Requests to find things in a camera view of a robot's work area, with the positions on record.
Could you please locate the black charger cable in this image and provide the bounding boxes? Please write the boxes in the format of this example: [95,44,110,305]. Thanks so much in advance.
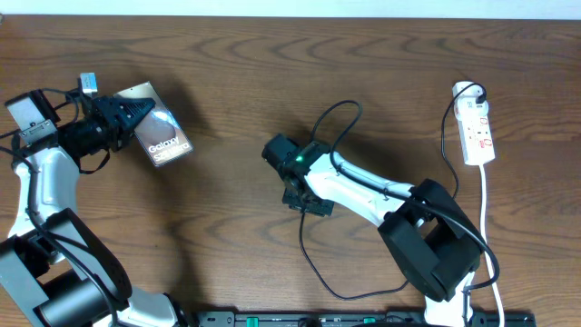
[297,82,488,302]

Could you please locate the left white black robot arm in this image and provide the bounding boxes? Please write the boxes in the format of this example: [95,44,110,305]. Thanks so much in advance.
[1,89,189,326]

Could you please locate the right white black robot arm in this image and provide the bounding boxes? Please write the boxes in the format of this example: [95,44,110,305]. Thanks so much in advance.
[261,134,483,326]

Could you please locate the white power strip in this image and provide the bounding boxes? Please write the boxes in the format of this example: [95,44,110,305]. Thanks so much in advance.
[452,81,496,166]

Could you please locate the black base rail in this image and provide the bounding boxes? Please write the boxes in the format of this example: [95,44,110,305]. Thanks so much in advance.
[194,310,537,327]

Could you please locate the white power strip cord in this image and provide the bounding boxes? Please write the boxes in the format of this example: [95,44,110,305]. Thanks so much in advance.
[478,163,506,327]

